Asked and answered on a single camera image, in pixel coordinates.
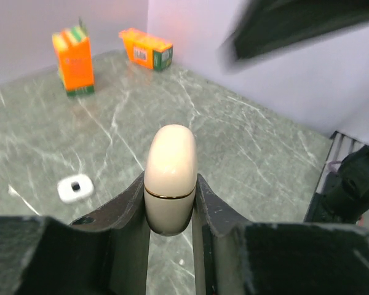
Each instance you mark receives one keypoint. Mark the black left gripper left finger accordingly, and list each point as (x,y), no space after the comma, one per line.
(103,252)

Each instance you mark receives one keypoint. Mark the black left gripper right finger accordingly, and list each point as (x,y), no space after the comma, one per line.
(233,255)

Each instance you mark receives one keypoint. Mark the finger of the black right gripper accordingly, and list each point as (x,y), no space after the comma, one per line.
(264,28)

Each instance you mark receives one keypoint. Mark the beige earbud charging case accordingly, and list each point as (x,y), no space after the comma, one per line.
(170,180)

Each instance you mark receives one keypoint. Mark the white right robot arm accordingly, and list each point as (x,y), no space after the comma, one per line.
(343,195)

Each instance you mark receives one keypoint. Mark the white earbud charging case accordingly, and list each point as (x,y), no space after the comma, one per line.
(75,188)

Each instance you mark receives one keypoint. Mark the orange box back right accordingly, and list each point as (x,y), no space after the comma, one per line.
(147,50)

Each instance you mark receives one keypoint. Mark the orange sponge pack back middle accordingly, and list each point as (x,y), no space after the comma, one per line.
(74,60)

